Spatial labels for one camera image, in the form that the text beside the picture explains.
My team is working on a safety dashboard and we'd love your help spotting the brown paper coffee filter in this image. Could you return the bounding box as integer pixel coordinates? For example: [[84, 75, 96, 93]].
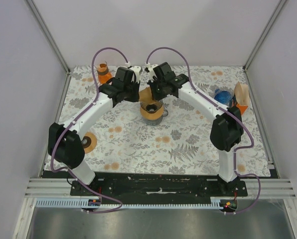
[[139, 87, 156, 104]]

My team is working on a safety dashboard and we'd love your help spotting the wooden dripper ring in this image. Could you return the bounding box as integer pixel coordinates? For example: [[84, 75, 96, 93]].
[[140, 105, 163, 120]]

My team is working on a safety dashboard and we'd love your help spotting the glass coffee server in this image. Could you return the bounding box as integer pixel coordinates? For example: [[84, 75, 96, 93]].
[[140, 107, 168, 125]]

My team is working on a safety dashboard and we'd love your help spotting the orange coffee filter box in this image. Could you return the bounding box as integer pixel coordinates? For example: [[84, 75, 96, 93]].
[[229, 83, 250, 115]]

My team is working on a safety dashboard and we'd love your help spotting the clear glass dripper cone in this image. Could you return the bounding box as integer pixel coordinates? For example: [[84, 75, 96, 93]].
[[140, 100, 163, 114]]

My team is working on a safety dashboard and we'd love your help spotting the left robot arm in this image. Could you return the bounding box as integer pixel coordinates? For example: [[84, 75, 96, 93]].
[[48, 66, 142, 196]]

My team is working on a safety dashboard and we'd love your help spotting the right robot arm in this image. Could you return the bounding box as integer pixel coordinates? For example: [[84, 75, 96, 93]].
[[145, 62, 244, 196]]

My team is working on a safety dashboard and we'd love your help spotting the orange glass dripper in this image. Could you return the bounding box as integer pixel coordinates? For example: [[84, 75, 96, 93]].
[[96, 61, 113, 84]]

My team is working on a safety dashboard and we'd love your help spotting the floral table mat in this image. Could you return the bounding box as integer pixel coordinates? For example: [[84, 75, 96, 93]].
[[59, 66, 271, 177]]

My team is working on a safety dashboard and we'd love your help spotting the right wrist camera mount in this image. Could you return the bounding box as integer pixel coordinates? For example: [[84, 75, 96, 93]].
[[144, 63, 158, 81]]

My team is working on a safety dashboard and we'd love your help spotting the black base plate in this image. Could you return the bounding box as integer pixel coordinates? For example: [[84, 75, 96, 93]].
[[70, 171, 249, 206]]

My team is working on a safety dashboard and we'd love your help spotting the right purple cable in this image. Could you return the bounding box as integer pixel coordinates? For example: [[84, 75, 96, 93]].
[[145, 47, 262, 215]]

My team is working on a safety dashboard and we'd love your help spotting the blue cable duct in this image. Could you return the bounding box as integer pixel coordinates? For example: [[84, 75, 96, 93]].
[[35, 198, 224, 209]]

